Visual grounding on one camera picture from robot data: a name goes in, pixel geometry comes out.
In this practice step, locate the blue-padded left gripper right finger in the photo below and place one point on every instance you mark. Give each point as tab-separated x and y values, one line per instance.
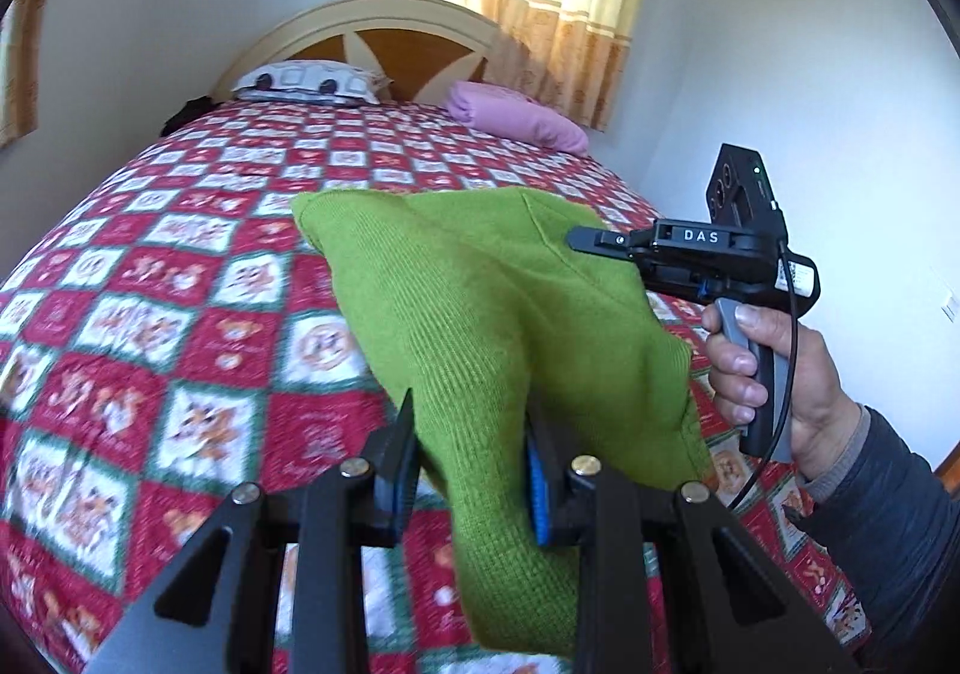
728	607

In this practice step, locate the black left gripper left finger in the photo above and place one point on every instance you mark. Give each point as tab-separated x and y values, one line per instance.
214	607

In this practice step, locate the green orange striped knit sweater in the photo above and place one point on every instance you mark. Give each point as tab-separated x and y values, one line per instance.
469	305

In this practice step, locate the dark grey sleeve forearm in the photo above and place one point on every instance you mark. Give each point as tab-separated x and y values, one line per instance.
892	528

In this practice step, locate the person's right hand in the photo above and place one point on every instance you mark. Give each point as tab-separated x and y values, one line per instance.
825	418

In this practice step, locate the red patchwork teddy bedspread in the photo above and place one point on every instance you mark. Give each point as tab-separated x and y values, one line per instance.
173	336

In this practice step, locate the pink pillow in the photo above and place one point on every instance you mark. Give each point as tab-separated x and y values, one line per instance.
506	113

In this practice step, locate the cream and wood headboard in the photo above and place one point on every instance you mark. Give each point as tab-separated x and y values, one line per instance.
421	46

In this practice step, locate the white patterned pillow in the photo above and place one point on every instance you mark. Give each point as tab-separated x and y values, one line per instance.
315	81

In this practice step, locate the dark object beside bed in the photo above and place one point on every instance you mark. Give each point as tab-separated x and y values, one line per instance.
193	109

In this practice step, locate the yellow curtain at left window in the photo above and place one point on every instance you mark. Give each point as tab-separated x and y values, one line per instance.
22	26

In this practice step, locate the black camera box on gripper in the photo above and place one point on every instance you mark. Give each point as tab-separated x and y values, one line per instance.
739	193

